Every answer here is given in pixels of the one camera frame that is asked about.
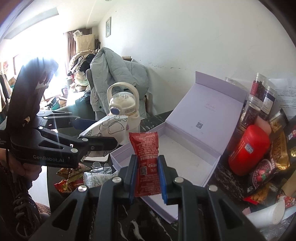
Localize white printed snack pack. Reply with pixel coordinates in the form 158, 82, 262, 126
78, 114, 129, 158
83, 171, 118, 188

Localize red ketchup sachet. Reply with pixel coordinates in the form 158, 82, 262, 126
129, 132, 161, 197

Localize clear plastic cap holder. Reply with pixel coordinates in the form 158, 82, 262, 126
91, 162, 112, 174

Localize brown cereal snack pack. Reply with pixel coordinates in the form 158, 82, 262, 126
56, 167, 83, 179

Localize red gold candy pack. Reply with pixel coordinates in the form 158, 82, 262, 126
54, 179, 84, 193

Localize person left hand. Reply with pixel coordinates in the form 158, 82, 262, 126
1, 149, 42, 181

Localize dark green sofa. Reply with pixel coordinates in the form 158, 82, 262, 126
57, 91, 95, 120

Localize white smartphone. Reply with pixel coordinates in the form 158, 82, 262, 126
84, 155, 109, 162

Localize lavender open gift box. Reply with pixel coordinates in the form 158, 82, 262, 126
109, 71, 248, 224

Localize white cinnamoroll water bottle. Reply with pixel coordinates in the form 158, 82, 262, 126
107, 82, 141, 145

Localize pile of clothes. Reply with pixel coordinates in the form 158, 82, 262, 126
67, 49, 98, 92

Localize grey-green puffer jacket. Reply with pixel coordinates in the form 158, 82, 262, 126
90, 47, 150, 118

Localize red canister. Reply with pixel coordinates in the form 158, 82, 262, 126
228, 125, 270, 176

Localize clear jar dark label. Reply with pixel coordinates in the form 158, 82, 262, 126
236, 94, 263, 137

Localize white paper cup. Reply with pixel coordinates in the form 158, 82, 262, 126
246, 200, 285, 228

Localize clear jar red contents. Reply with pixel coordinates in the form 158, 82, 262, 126
250, 73, 267, 101

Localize black gold oat bag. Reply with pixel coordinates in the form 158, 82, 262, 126
247, 108, 296, 200

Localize clear jar blue label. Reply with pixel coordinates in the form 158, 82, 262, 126
259, 84, 277, 121

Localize white paper sheet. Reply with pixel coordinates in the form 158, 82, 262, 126
269, 78, 296, 119

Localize framed wall picture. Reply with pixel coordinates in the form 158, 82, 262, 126
105, 17, 111, 37

